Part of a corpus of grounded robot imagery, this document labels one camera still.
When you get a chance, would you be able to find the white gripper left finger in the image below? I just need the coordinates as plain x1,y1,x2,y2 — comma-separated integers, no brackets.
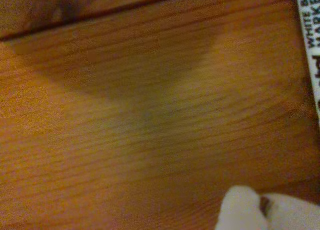
214,184,270,230

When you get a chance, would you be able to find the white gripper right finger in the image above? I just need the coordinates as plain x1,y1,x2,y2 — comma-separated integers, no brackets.
261,192,320,230

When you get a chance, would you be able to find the white whiteboard marker black cap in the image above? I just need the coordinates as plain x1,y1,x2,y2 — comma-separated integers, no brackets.
294,0,320,124

